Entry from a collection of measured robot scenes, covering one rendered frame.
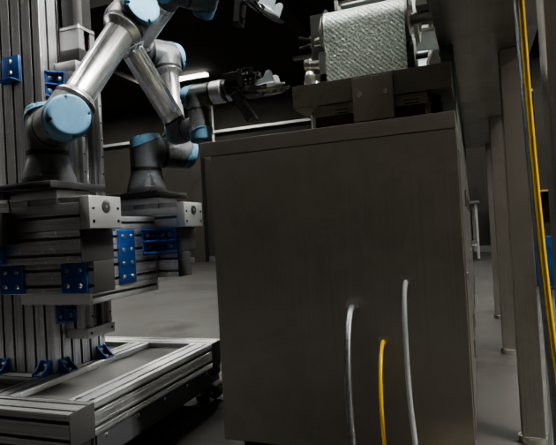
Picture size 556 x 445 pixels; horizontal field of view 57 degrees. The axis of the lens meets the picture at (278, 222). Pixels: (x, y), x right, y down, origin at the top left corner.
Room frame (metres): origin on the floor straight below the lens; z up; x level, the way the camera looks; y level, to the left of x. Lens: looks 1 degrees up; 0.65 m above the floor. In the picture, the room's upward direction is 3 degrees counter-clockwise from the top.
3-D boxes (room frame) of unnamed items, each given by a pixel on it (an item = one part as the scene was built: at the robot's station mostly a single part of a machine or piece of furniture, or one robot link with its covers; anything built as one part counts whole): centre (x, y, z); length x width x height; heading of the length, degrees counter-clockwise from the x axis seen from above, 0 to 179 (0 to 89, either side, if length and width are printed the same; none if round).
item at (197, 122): (1.68, 0.25, 1.01); 0.11 x 0.08 x 0.11; 41
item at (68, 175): (1.48, 0.66, 0.87); 0.15 x 0.15 x 0.10
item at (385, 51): (1.47, -0.28, 1.11); 0.23 x 0.01 x 0.18; 69
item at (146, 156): (1.95, 0.49, 0.98); 0.13 x 0.12 x 0.14; 126
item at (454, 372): (2.43, -0.57, 0.43); 2.52 x 0.64 x 0.86; 159
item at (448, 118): (2.43, -0.56, 0.88); 2.52 x 0.66 x 0.04; 159
